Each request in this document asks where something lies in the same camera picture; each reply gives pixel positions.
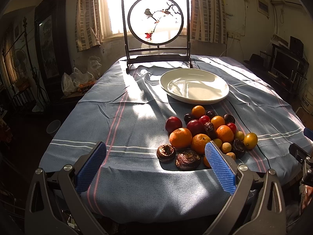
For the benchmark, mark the small orange back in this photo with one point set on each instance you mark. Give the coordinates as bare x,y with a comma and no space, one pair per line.
198,112

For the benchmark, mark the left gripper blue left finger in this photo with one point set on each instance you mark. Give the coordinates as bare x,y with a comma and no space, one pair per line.
88,165

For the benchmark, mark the checked curtain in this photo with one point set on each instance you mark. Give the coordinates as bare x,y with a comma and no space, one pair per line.
87,24
208,21

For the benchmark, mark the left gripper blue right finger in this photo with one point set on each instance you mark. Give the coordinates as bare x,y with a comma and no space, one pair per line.
223,172

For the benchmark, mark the bright red plum right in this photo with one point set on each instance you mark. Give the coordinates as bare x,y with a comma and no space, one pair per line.
233,127

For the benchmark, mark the right checked curtain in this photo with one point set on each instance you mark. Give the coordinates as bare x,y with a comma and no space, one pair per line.
208,21

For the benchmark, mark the round painted table screen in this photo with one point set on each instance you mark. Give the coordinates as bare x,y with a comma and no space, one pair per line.
156,30

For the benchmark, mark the small red plum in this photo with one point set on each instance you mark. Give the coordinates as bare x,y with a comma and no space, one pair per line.
205,119

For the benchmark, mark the large orange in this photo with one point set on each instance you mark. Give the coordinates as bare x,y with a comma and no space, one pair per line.
180,138

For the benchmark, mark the small yellow-green fruit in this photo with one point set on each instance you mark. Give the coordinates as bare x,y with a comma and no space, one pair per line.
239,135

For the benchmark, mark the white ceramic plate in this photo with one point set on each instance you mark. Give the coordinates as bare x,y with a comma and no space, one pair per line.
194,86

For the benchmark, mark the left checked curtain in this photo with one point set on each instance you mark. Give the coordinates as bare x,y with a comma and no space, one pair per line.
87,24

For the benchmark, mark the brown dried date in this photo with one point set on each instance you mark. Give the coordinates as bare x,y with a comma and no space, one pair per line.
210,130

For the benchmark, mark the smooth orange tangerine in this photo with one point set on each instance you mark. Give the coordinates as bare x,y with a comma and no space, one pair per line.
217,121

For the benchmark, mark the dark plum far back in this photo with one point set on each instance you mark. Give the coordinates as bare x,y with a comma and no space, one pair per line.
210,114

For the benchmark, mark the small yellow fruit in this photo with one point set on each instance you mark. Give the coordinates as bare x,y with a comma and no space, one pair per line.
218,142

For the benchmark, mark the tan longan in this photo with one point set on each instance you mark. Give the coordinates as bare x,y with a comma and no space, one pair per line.
226,147
232,155

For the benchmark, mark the black television monitor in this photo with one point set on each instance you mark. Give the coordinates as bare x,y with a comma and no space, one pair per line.
288,69

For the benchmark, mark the dark framed mirror cabinet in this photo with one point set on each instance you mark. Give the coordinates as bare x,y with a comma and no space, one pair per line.
51,45

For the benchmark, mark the white plastic bags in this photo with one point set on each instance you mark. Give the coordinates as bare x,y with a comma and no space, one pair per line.
80,82

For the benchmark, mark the dark purple plum back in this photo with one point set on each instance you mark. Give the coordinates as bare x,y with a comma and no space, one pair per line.
188,117

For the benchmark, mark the yellow round fruit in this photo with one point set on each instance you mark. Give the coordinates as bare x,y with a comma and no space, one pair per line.
250,141

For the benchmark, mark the orange mandarin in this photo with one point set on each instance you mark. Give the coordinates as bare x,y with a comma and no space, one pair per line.
199,142
225,134

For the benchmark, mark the standing fan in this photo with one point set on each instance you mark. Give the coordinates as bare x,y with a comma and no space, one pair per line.
20,65

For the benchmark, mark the dark red plum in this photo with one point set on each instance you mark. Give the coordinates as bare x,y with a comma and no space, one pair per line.
195,127
173,123

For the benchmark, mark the partly hidden orange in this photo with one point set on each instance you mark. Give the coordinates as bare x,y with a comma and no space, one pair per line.
206,163

